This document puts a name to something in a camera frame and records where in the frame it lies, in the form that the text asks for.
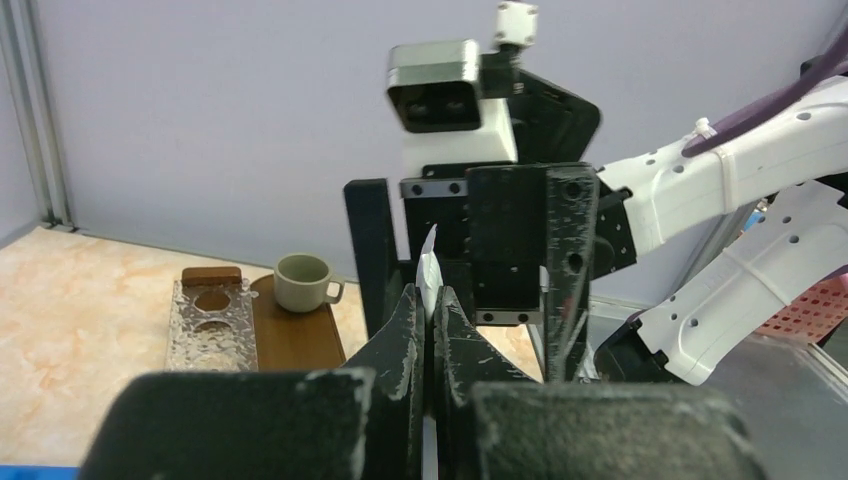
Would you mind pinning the blue divided plastic bin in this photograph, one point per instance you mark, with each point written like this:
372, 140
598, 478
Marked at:
22, 472

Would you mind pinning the white toothpaste teal cap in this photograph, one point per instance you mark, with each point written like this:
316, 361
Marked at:
428, 274

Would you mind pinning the white ceramic cup cork base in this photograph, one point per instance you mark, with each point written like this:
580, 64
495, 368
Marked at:
304, 282

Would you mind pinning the red perforated basket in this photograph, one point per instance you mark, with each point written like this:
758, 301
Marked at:
812, 315

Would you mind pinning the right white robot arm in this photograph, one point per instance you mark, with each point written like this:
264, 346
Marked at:
782, 186

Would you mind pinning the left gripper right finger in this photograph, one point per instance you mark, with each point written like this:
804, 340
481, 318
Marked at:
495, 422

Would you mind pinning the brown wooden tray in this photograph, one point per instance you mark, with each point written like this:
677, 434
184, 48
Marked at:
285, 341

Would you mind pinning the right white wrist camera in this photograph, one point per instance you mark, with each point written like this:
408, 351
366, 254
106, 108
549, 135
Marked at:
451, 97

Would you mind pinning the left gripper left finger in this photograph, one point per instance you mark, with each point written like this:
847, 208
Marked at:
362, 420

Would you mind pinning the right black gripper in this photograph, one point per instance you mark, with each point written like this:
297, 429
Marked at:
498, 223

